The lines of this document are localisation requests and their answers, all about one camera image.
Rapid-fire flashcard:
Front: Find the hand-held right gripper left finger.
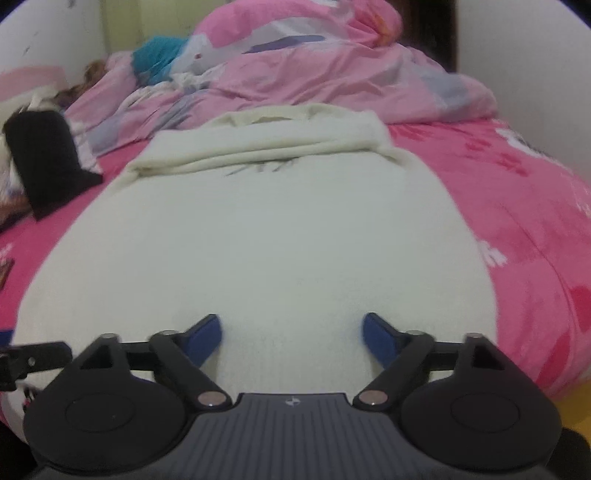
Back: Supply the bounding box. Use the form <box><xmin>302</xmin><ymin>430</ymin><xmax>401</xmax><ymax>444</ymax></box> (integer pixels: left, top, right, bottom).
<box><xmin>76</xmin><ymin>314</ymin><xmax>232</xmax><ymax>411</ymax></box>

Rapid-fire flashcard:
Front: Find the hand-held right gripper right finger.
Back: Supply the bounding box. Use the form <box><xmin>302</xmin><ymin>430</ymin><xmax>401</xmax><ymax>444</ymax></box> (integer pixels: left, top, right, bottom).
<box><xmin>353</xmin><ymin>313</ymin><xmax>513</xmax><ymax>411</ymax></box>

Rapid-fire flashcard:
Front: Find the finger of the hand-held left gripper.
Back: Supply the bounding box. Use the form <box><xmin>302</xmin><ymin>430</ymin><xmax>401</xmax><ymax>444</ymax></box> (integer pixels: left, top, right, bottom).
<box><xmin>0</xmin><ymin>340</ymin><xmax>74</xmax><ymax>393</ymax></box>

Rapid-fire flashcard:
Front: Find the white deer-print sweater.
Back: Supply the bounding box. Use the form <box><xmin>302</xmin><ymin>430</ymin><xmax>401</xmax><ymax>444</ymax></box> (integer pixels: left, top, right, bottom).
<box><xmin>9</xmin><ymin>104</ymin><xmax>502</xmax><ymax>444</ymax></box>

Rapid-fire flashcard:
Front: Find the stack of folded clothes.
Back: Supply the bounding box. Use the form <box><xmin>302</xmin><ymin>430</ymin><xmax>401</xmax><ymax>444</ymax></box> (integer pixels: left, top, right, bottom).
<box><xmin>0</xmin><ymin>134</ymin><xmax>28</xmax><ymax>217</ymax></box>

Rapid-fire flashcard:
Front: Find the pink floral blanket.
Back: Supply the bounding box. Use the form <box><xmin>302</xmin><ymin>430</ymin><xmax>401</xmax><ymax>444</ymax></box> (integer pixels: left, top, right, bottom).
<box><xmin>0</xmin><ymin>117</ymin><xmax>591</xmax><ymax>425</ymax></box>

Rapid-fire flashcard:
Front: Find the black folded garment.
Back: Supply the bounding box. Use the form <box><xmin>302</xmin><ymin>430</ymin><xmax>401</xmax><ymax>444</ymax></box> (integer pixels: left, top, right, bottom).
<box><xmin>2</xmin><ymin>108</ymin><xmax>103</xmax><ymax>220</ymax></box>

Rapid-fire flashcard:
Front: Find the pink patterned duvet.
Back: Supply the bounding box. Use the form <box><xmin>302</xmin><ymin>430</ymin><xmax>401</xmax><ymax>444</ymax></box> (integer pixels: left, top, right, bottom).
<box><xmin>62</xmin><ymin>0</ymin><xmax>499</xmax><ymax>158</ymax></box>

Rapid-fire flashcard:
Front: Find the pink bed headboard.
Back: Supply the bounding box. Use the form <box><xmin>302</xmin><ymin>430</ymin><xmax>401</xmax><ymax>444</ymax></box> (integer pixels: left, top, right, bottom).
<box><xmin>0</xmin><ymin>65</ymin><xmax>70</xmax><ymax>116</ymax></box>

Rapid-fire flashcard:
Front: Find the teal striped pillow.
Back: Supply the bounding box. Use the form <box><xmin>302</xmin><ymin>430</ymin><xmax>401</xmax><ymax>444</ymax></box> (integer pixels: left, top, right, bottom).
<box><xmin>133</xmin><ymin>36</ymin><xmax>188</xmax><ymax>86</ymax></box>

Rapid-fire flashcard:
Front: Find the brown patterned cloth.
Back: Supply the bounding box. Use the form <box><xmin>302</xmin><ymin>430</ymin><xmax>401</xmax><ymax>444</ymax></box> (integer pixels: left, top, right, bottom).
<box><xmin>53</xmin><ymin>59</ymin><xmax>109</xmax><ymax>107</ymax></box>

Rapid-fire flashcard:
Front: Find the dark wooden door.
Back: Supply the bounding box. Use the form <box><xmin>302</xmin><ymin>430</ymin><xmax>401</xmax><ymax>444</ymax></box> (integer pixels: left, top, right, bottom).
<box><xmin>392</xmin><ymin>0</ymin><xmax>460</xmax><ymax>75</ymax></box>

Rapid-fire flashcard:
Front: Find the yellow-green wardrobe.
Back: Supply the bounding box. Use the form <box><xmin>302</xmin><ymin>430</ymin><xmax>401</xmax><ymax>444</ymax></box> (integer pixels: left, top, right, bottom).
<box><xmin>99</xmin><ymin>0</ymin><xmax>236</xmax><ymax>56</ymax></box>

